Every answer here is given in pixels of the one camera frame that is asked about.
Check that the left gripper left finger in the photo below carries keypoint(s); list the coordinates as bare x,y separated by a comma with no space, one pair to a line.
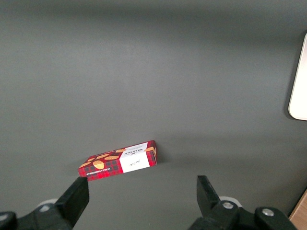
60,210

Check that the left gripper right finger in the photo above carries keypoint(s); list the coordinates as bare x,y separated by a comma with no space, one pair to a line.
216,215

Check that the wooden drawer cabinet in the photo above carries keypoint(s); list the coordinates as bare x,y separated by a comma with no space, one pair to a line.
301,210

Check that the red tartan cookie box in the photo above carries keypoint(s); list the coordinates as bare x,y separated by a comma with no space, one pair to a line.
115,165

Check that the beige rectangular tray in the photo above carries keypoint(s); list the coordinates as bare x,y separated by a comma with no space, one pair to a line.
301,83

